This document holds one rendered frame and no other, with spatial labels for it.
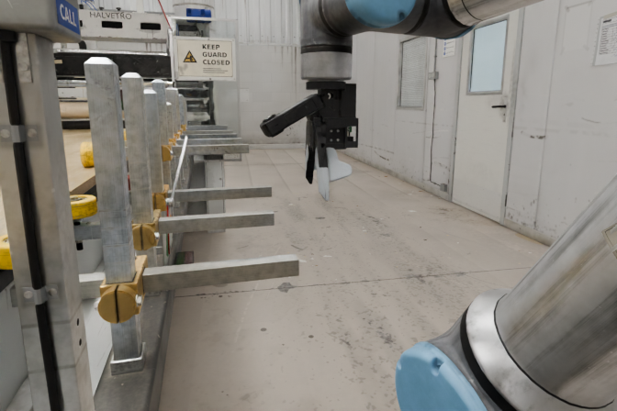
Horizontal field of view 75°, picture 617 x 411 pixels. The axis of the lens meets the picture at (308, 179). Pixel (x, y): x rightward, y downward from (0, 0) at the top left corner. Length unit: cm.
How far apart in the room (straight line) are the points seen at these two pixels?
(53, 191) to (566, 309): 40
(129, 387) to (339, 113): 54
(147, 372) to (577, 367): 56
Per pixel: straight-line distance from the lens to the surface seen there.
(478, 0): 63
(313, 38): 70
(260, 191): 118
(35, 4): 34
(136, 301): 65
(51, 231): 37
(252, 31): 989
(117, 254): 65
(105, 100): 61
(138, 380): 71
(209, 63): 339
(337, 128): 71
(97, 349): 96
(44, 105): 36
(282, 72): 982
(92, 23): 382
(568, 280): 37
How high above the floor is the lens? 110
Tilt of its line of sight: 11 degrees down
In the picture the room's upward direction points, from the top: straight up
